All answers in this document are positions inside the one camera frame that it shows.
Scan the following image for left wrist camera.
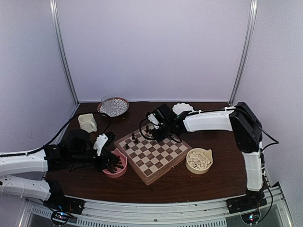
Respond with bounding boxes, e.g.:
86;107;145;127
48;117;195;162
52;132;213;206
93;131;116;156

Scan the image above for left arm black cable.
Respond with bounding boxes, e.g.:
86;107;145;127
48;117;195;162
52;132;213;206
23;112;112;157

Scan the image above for clear drinking glass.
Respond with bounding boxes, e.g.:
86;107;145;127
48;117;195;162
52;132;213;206
101;95;115;115

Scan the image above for left aluminium frame post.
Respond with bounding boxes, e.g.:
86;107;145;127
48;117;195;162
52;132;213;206
49;0;79;105

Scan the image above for cream ribbed mug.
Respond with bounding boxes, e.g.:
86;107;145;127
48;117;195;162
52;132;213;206
78;113;98;133

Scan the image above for pink bowl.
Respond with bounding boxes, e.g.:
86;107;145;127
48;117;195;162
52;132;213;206
102;148;128;178

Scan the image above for patterned ceramic plate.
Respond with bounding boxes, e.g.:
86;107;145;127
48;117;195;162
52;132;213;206
97;97;129;117

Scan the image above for front aluminium rail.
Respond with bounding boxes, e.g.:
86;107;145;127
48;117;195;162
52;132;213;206
23;186;292;227

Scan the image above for wooden chess board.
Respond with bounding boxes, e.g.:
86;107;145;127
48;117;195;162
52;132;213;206
114;124;192;185

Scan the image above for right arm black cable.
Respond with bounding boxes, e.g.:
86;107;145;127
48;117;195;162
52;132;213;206
258;125;280;152

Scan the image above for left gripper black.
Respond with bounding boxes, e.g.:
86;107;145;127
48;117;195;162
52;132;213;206
70;148;119;173

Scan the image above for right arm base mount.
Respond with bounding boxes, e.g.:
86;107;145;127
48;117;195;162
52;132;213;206
226;194;267;225

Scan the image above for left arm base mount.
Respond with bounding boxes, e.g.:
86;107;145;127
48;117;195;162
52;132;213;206
43;193;85;226

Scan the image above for white scalloped bowl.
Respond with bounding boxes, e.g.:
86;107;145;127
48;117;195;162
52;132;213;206
172;103;194;115

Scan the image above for aluminium frame post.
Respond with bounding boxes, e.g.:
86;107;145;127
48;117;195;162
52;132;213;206
49;0;79;105
228;0;258;105

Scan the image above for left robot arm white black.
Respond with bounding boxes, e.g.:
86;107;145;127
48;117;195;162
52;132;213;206
0;129;119;210

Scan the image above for cream spouted bowl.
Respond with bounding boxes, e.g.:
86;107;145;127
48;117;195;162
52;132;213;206
186;148;213;175

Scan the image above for right aluminium frame post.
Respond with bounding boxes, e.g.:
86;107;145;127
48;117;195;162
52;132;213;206
228;0;258;105

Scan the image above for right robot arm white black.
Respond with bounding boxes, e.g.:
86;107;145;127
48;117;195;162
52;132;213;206
146;102;264;209

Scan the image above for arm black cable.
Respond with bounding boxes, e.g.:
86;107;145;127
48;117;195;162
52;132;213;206
258;125;280;152
23;112;112;157

